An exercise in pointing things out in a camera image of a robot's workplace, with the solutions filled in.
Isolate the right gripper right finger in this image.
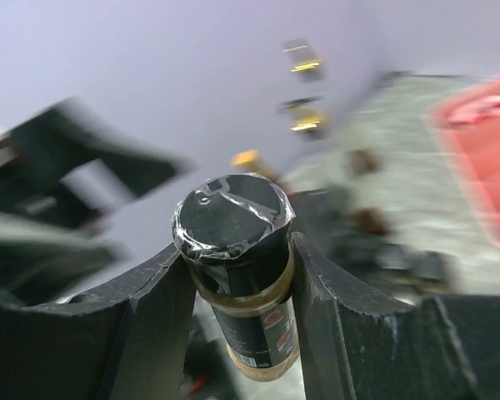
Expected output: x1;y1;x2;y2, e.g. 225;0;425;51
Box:
292;232;500;399

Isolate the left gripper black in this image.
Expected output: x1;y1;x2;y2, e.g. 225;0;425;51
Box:
0;99;190;292

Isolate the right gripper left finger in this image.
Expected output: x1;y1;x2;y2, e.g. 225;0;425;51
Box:
0;246;195;399

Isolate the dark spice jar black lid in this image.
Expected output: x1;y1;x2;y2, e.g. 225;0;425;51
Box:
171;172;303;383

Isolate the black cloth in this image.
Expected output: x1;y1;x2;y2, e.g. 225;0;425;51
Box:
289;186;452;296

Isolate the sauce bottle yellow cap left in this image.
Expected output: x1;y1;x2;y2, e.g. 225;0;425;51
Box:
231;149;293;197

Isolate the glass oil bottle gold spout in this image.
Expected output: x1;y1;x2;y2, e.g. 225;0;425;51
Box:
278;38;328;141

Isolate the pink divided organizer tray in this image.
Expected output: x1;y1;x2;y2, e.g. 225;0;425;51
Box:
428;75;500;247

